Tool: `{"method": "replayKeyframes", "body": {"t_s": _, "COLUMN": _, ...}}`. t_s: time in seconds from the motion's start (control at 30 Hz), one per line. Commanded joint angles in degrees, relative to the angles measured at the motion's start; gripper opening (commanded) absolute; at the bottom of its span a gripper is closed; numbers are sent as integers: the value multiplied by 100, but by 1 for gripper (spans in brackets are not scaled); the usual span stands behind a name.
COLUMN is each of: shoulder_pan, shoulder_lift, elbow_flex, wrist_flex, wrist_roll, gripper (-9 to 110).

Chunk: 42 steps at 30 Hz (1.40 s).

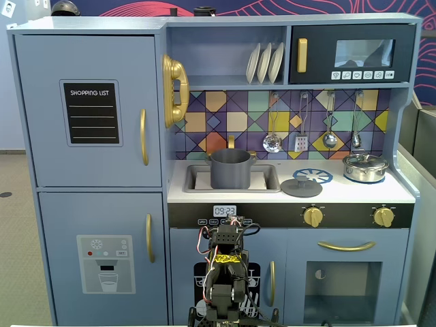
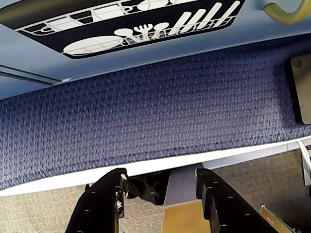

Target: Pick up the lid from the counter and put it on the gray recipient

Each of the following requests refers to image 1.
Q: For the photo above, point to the black floor disc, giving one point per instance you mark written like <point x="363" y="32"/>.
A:
<point x="5" y="195"/>

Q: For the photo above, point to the metal ladle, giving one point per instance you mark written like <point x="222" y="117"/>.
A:
<point x="329" y="140"/>

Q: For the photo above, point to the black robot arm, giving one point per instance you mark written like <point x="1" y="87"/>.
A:
<point x="226" y="238"/>

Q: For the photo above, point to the metal skimmer spoon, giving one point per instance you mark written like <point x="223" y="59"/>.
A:
<point x="272" y="143"/>

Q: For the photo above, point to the gold stove knob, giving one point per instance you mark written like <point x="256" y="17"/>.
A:
<point x="384" y="217"/>
<point x="313" y="217"/>

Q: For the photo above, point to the metal slotted spatula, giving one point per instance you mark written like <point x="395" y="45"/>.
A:
<point x="301" y="143"/>

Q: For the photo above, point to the shiny steel pot with lid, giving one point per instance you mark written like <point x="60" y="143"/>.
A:
<point x="364" y="170"/>

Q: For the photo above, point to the metal whisk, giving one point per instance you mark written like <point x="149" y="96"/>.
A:
<point x="356" y="139"/>

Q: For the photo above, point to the white portrait poster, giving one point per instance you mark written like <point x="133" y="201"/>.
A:
<point x="8" y="8"/>

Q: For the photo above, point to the tall blue fridge door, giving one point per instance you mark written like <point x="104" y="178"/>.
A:
<point x="41" y="102"/>

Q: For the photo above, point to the black dishwasher rack sticker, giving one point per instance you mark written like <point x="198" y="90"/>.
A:
<point x="254" y="296"/>

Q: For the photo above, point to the blue toy kitchen cabinet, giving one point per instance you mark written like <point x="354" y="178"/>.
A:
<point x="102" y="25"/>

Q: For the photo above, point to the gray round lid with knob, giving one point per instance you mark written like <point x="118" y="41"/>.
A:
<point x="301" y="191"/>

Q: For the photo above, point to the small black cylinder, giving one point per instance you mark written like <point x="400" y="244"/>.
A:
<point x="173" y="12"/>

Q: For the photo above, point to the black round device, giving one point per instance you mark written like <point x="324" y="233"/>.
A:
<point x="204" y="11"/>

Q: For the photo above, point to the black helmet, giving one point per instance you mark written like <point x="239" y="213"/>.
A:
<point x="64" y="8"/>

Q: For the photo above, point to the gold toy faucet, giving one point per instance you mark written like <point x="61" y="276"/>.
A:
<point x="231" y="141"/>

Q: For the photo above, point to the gray plastic pot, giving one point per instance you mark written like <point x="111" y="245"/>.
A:
<point x="228" y="173"/>

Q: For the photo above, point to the black shopping list board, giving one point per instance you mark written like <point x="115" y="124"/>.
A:
<point x="92" y="116"/>

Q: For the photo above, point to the blue oven door with window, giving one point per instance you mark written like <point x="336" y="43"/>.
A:
<point x="296" y="289"/>

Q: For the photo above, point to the white toy plate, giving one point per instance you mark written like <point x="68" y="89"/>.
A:
<point x="252" y="64"/>
<point x="276" y="63"/>
<point x="264" y="64"/>

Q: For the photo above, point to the blue freezer door with dispenser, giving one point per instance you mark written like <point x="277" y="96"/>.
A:
<point x="61" y="218"/>

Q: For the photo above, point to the gray sink basin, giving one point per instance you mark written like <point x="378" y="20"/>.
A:
<point x="190" y="180"/>

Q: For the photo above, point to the gray water dispenser sticker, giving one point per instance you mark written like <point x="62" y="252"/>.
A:
<point x="105" y="279"/>

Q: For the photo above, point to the black microwave door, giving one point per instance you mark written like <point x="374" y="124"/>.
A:
<point x="320" y="41"/>

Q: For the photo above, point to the blue dishwasher door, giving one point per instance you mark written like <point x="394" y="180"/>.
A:
<point x="184" y="245"/>

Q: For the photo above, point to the gold toy telephone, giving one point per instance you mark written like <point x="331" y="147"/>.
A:
<point x="175" y="68"/>

